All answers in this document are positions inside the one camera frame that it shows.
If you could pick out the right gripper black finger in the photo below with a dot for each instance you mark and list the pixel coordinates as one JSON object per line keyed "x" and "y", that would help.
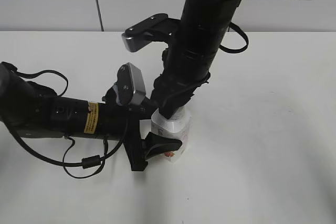
{"x": 167, "y": 107}

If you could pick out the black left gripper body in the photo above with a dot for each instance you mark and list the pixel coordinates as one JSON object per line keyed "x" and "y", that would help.
{"x": 127, "y": 118}

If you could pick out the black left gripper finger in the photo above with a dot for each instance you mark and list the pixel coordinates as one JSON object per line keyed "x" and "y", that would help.
{"x": 154, "y": 145}
{"x": 147, "y": 108}

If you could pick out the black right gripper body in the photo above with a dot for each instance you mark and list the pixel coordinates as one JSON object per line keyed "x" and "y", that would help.
{"x": 185, "y": 70}

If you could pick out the white yili changqing yogurt bottle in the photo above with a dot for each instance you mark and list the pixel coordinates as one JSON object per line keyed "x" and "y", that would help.
{"x": 178, "y": 130}

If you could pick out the white plastic bottle cap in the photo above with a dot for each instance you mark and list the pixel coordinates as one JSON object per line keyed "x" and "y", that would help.
{"x": 179, "y": 114}

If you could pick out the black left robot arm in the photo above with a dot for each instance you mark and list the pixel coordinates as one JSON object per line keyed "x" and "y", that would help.
{"x": 31, "y": 110}

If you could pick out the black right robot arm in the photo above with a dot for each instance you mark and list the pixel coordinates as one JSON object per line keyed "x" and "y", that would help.
{"x": 203, "y": 24}

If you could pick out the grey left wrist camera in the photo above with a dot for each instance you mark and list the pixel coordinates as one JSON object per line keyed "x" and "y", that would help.
{"x": 130, "y": 85}

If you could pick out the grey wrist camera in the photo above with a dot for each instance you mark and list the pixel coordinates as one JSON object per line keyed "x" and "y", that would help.
{"x": 130, "y": 85}
{"x": 156, "y": 28}

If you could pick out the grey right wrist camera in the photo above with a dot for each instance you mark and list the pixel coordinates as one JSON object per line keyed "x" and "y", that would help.
{"x": 156, "y": 28}

